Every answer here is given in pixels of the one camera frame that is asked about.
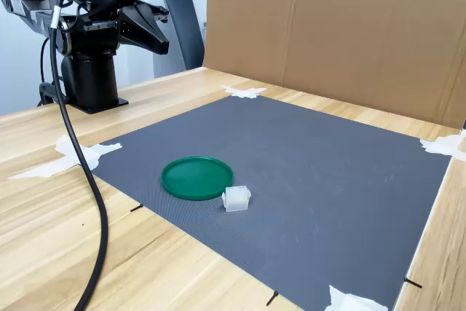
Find small white plastic terminal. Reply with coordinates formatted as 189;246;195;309
221;185;253;213

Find round green lid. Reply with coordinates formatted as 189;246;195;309
160;156;234;202

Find dark grey chair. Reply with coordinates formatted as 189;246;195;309
162;0;205;71

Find black table clamp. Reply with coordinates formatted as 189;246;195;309
37;82;71;108

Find white masking tape piece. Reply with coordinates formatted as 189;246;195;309
327;284;389;311
419;134;466;162
221;84;269;100
9;134;123;181

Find brown cardboard partition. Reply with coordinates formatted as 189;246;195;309
202;0;466;130

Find dark grey mat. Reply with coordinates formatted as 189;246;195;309
90;95;452;311

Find thin black base cable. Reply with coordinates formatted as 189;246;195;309
39;36;51;86

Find thick black camera cable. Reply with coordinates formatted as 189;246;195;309
49;0;127;311

